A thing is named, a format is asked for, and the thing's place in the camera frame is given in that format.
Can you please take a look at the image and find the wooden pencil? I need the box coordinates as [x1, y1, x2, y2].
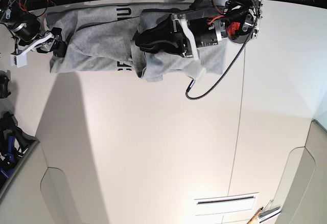
[247, 207, 263, 224]

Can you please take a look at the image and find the blue black bag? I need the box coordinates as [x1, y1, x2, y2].
[1, 112, 37, 180]

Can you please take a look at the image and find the grey T-shirt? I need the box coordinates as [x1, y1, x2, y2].
[44, 3, 229, 83]

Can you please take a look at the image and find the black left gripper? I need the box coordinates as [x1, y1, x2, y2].
[135, 10, 227, 60]

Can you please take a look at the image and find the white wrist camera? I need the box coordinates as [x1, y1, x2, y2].
[10, 53, 27, 68]
[184, 60, 206, 80]

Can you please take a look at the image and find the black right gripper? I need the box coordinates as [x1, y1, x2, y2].
[6, 14, 67, 57]

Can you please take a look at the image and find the black object at left edge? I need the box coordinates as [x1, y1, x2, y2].
[0, 70, 11, 99]

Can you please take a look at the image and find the black braided camera cable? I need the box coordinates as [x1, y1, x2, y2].
[185, 0, 263, 101]

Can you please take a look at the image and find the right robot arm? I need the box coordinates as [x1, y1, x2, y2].
[1, 0, 67, 58]

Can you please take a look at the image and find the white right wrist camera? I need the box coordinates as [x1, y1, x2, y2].
[10, 53, 27, 68]

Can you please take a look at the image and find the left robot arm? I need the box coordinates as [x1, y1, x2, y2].
[135, 0, 262, 60]

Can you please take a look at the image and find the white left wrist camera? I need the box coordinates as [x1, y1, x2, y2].
[184, 60, 206, 80]

